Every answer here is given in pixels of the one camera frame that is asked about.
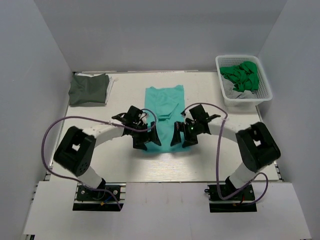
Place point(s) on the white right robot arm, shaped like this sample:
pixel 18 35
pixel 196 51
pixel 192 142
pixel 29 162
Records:
pixel 256 145

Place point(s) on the crumpled grey t-shirt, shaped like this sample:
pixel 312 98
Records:
pixel 233 94

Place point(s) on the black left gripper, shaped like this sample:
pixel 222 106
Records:
pixel 144 136

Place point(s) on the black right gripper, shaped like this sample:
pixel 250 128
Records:
pixel 185 133

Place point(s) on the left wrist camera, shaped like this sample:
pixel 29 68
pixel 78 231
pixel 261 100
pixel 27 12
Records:
pixel 135 116

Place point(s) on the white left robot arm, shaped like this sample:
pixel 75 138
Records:
pixel 76 149

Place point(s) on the folded dark olive t-shirt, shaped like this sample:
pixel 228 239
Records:
pixel 88 89

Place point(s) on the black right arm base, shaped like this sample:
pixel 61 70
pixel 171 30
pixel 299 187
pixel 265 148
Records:
pixel 240 203

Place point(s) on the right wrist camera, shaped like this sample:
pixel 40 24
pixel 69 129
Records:
pixel 195 114

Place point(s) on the crumpled green t-shirt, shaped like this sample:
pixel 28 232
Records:
pixel 243 76

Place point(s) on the teal t-shirt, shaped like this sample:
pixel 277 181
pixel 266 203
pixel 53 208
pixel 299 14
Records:
pixel 167 104

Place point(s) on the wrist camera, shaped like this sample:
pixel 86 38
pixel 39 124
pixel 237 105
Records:
pixel 135 116
pixel 195 114

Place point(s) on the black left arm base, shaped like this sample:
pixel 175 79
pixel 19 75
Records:
pixel 93 201

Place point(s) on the white plastic basket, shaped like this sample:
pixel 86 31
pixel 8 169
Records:
pixel 263 93

